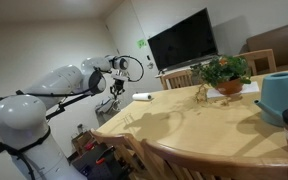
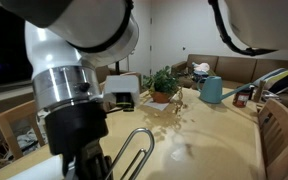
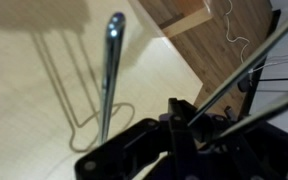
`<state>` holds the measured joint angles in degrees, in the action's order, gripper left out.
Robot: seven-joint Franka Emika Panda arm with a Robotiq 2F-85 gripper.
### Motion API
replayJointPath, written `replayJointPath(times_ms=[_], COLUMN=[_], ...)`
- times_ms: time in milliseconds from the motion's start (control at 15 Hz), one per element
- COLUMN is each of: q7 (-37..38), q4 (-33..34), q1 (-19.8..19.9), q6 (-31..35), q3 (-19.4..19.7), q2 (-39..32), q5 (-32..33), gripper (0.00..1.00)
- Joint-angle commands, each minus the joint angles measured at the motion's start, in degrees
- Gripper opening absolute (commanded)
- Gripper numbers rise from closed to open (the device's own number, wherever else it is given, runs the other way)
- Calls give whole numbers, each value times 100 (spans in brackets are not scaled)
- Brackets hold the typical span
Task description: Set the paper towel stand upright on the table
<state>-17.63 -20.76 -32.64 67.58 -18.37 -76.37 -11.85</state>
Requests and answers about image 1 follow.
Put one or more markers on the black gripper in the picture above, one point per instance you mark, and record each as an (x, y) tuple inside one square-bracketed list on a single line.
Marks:
[(118, 85)]

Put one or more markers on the grey clothes pile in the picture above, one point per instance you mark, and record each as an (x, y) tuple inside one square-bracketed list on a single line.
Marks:
[(105, 108)]

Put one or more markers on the wooden slat back chair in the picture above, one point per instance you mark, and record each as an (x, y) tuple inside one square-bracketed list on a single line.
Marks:
[(257, 55), (200, 163), (175, 74), (117, 136)]

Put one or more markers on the green sticky note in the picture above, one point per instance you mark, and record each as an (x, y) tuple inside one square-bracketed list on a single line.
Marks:
[(142, 44)]

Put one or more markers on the small wooden crate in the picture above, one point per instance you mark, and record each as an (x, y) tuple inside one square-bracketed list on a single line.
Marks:
[(82, 141)]

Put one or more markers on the black flat screen television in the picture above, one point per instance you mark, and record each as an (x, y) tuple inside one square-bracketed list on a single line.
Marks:
[(184, 40)]

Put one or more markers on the white television cabinet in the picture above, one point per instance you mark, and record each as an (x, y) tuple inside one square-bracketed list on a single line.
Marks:
[(200, 64)]

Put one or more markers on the green plant in terracotta pot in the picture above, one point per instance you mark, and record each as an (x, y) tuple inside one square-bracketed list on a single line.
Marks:
[(229, 87)]

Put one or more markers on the white tray under pot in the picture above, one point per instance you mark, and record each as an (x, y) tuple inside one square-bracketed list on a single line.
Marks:
[(250, 88)]

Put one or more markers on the teal watering can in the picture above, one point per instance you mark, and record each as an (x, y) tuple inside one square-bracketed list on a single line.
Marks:
[(280, 96)]

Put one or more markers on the brown armchair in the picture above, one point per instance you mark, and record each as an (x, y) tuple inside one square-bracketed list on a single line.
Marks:
[(284, 43)]

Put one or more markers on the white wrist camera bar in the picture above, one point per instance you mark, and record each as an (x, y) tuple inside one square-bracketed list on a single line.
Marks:
[(120, 77)]

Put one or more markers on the small white wall fixture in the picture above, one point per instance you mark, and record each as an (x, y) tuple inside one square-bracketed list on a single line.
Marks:
[(150, 66)]

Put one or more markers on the small black wall switch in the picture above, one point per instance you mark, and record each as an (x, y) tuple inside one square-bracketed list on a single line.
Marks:
[(148, 57)]

